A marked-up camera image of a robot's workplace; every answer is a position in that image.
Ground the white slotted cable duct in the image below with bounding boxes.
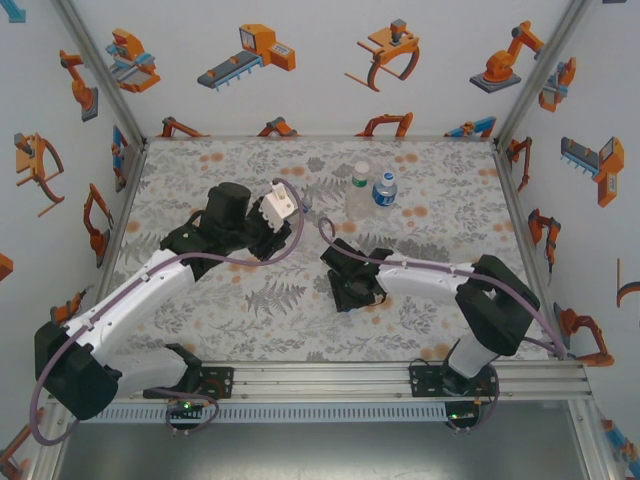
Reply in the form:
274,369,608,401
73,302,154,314
79,401,449,426

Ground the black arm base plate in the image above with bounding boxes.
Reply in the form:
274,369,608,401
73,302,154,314
408,364,447,399
198,365,237,402

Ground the clear bottle dark blue label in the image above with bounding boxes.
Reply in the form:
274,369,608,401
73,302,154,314
371,172,401,209

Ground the aluminium table edge rail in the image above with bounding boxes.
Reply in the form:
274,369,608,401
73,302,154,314
92,141,151,302
491,139,572,362

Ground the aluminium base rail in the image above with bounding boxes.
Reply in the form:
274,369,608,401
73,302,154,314
47,360,594,402

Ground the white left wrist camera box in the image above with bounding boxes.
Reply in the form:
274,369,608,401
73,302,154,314
259,181,302,232

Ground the aluminium frame post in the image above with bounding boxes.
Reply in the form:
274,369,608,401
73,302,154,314
491,0,596,151
53,0,150,151

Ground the aluminium frame leg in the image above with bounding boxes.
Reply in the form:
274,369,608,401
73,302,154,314
566,399,617,480
27,404,77,480

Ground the clear bottle green label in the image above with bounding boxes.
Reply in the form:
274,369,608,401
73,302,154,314
345,161,377,222

